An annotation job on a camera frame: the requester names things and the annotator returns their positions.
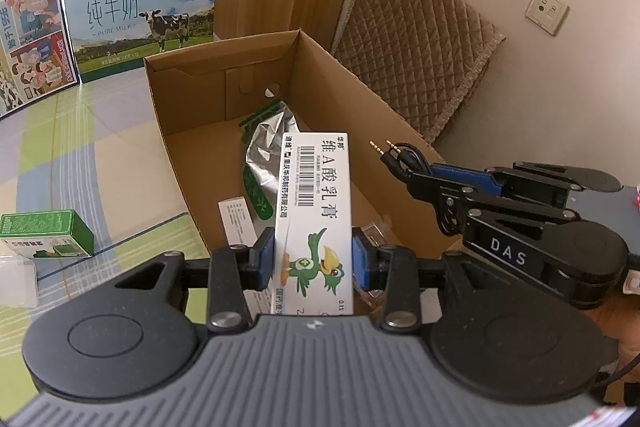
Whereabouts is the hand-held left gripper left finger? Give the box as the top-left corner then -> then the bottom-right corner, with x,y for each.
115,227 -> 278,334

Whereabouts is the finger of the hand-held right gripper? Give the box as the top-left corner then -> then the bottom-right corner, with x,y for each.
406,173 -> 584,236
430,161 -> 624,196

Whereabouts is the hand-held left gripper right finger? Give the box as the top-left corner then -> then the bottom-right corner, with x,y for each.
350,227 -> 502,334

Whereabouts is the black audio cable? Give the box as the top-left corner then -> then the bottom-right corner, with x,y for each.
369,139 -> 436,180

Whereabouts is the white ointment box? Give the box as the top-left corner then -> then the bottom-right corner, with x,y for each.
274,132 -> 355,316

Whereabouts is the silver foil bag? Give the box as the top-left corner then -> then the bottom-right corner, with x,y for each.
239,99 -> 301,221

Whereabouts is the brown cardboard box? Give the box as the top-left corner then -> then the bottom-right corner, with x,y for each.
143,28 -> 464,259

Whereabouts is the person's right forearm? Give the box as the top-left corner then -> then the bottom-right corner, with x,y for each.
602,292 -> 640,359

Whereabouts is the small white box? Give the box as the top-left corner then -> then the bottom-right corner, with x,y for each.
217,197 -> 261,253

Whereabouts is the brown quilted chair cushion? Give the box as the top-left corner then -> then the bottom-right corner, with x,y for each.
330,0 -> 507,146

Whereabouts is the green cardboard box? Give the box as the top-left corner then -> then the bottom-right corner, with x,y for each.
0,209 -> 95,260

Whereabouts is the clear plastic container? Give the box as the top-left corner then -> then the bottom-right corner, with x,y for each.
0,255 -> 40,309

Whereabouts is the cow print milk carton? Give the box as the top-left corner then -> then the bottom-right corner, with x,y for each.
61,0 -> 220,84

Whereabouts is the blue cartoon print milk carton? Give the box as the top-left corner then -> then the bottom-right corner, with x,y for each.
0,0 -> 81,116

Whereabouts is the white round-port wall socket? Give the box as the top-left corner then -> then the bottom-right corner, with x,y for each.
525,0 -> 570,37

